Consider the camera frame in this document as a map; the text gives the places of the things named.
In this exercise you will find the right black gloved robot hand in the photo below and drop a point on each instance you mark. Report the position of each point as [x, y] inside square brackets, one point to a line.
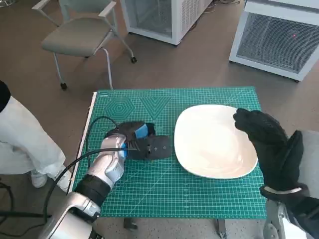
[276, 154]

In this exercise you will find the left bare black robot hand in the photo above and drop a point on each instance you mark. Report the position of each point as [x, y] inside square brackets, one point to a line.
[132, 128]

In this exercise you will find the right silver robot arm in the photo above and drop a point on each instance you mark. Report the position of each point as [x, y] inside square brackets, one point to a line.
[274, 219]

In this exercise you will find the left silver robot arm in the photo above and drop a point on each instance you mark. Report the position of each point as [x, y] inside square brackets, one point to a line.
[109, 166]

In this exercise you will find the white square plate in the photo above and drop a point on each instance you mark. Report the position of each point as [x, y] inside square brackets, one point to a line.
[207, 139]

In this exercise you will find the green cutting mat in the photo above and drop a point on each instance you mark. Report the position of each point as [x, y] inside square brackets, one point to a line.
[162, 189]

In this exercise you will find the person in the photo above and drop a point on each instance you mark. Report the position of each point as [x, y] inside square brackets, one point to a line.
[25, 139]

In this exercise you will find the white mesh cabinet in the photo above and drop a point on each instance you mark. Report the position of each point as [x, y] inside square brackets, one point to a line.
[179, 22]
[274, 42]

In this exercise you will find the black floor stand leg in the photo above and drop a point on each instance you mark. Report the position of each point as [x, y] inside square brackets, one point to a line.
[25, 214]

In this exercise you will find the round stool base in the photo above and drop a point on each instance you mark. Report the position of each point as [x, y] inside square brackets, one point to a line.
[5, 2]

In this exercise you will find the left black wrist camera box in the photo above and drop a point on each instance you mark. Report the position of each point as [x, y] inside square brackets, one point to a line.
[154, 149]

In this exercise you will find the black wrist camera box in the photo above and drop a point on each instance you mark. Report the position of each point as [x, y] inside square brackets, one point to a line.
[154, 149]
[305, 214]

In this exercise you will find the right black wrist camera box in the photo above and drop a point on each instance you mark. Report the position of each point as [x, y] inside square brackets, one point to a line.
[305, 214]

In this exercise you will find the metal table leg bracket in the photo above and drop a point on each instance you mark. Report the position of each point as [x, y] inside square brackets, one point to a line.
[130, 224]
[221, 229]

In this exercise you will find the grey chair with white frame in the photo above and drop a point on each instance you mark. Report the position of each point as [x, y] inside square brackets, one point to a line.
[73, 37]

